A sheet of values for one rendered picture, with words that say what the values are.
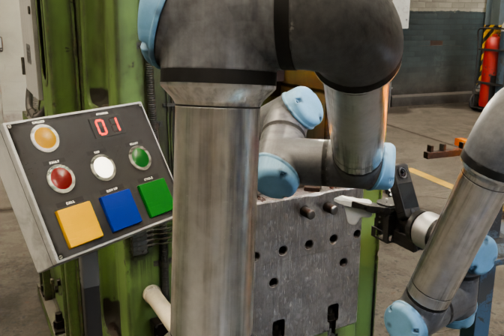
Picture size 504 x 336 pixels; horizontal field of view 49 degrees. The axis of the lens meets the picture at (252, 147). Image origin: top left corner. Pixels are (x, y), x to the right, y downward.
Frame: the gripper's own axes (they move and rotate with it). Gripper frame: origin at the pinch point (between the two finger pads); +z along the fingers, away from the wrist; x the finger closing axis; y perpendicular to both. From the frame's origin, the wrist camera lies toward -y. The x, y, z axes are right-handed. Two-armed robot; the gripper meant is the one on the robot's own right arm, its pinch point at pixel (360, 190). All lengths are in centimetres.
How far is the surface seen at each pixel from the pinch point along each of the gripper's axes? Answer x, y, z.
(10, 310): -68, 100, 173
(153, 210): -45.6, 1.0, 12.3
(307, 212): 0.1, 12.1, 21.2
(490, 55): 606, 16, 455
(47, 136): -65, -17, 15
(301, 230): 0.7, 18.7, 24.7
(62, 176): -64, -9, 11
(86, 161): -58, -11, 15
